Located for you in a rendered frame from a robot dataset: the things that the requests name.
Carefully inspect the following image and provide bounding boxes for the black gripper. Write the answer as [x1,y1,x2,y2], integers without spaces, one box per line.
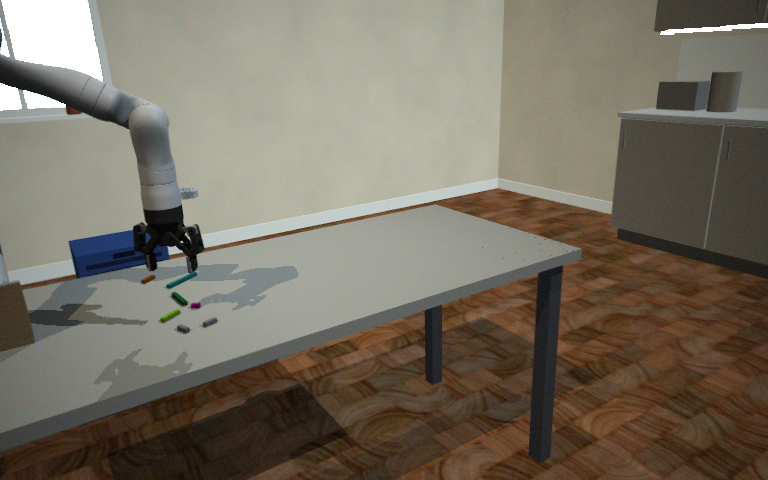
[133,204,204,273]

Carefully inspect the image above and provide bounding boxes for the turquoise rod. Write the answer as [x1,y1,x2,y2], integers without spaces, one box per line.
[167,272,197,289]

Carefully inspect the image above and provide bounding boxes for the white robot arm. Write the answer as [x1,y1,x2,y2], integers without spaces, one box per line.
[0,26,198,210]

